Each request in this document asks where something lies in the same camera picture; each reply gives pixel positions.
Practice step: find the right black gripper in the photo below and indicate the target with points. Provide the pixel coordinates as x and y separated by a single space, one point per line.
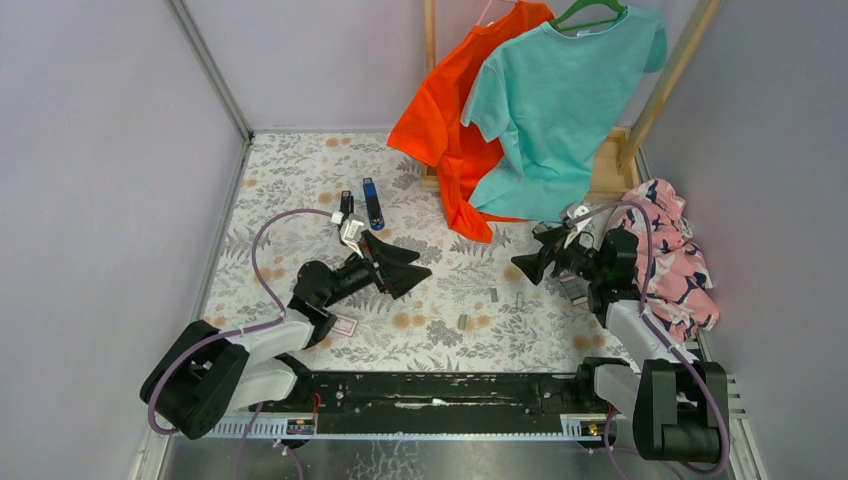
533 265

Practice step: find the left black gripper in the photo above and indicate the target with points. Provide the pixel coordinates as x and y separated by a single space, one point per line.
395 279

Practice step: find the blue stapler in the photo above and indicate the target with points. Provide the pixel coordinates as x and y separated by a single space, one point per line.
373 207

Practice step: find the small black stapler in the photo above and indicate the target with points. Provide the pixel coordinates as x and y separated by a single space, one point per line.
347 206

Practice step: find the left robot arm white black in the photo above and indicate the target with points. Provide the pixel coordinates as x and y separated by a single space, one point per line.
208 373

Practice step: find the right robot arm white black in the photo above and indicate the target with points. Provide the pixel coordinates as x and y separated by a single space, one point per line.
677 404

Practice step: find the red staple box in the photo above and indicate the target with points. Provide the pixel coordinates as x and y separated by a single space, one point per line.
345 326

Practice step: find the wooden clothes rack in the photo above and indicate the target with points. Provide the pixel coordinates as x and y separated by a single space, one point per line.
675 55

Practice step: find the floral table mat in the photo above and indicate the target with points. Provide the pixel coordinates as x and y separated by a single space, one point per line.
279 221

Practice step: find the orange t-shirt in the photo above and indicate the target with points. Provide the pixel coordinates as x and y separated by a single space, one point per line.
430 132

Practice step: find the pink patterned cloth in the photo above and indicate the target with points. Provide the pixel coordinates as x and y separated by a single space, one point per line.
679 282

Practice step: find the teal t-shirt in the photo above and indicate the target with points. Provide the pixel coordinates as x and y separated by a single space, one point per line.
550 99

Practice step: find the pink clothes hanger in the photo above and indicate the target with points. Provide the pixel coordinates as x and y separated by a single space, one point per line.
493 11

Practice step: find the green clothes hanger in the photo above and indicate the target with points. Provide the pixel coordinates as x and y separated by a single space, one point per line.
589 15

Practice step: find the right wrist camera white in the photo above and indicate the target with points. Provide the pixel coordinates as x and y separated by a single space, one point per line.
575 219

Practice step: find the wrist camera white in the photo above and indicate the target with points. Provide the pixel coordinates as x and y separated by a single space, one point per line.
349 229
575 219

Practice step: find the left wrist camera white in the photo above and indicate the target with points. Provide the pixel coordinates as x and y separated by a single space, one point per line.
349 229

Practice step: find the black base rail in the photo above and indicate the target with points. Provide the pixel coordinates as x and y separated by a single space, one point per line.
450 404

